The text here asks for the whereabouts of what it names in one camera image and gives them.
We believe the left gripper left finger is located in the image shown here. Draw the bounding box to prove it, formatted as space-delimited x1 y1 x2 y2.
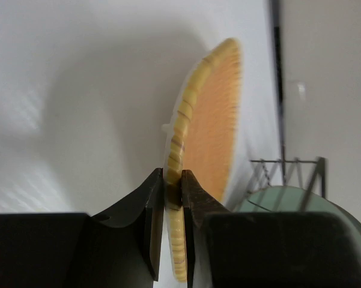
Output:
0 168 163 287

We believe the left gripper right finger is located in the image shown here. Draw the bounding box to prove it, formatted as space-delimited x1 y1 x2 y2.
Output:
181 170 361 287

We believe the light green flower plate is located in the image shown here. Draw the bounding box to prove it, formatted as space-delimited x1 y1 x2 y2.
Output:
235 186 361 255

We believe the orange woven plate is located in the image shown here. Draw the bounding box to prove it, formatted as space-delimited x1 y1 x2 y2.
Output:
163 38 242 283

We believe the wire dish rack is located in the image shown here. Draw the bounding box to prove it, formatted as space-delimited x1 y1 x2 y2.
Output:
241 157 328 210

